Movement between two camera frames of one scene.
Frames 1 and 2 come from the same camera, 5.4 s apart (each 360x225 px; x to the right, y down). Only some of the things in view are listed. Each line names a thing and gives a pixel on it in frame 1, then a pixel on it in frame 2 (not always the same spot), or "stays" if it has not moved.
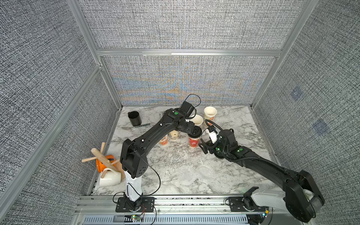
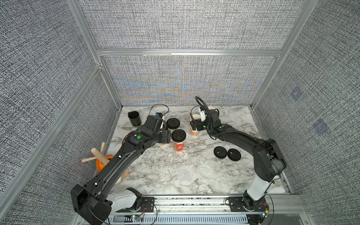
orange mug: x=101 y=166 stays
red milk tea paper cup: x=193 y=142 -> x=179 y=146
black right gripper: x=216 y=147 -> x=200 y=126
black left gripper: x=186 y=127 -> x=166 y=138
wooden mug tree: x=105 y=161 stays
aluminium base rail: x=101 y=210 stays
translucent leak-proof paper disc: x=206 y=173 stays
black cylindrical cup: x=134 y=118 stays
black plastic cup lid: x=196 y=133 -> x=178 y=135
